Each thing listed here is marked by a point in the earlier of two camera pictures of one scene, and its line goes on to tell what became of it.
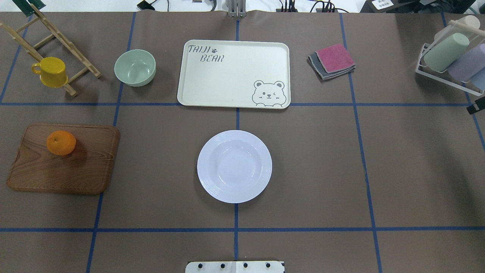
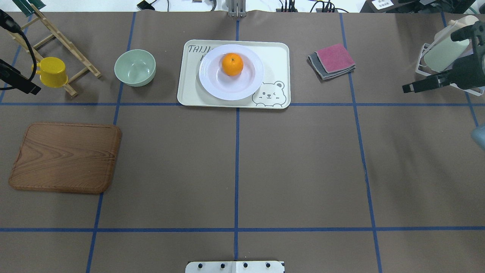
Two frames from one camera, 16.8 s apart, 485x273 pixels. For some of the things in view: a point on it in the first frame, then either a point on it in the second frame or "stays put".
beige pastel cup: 467,24 stays put
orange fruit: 61,143 → 232,64
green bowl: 135,68 stays put
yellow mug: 52,72 stays put
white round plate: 234,167 → 220,85
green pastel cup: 440,57 stays put
